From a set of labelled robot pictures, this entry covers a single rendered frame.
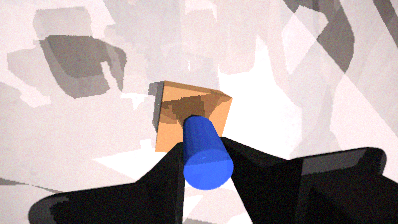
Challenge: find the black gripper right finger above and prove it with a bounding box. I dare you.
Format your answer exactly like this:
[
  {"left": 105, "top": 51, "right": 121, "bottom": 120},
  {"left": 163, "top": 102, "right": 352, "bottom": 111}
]
[{"left": 220, "top": 136, "right": 387, "bottom": 224}]

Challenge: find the tan wooden block with recessed socket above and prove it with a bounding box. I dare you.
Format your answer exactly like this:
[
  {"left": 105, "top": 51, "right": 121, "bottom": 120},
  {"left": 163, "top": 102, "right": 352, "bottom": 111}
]
[{"left": 155, "top": 80, "right": 233, "bottom": 153}]

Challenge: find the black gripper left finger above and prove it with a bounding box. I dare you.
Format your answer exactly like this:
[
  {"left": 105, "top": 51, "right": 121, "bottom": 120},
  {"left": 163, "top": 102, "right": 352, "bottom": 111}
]
[{"left": 27, "top": 142, "right": 185, "bottom": 224}]

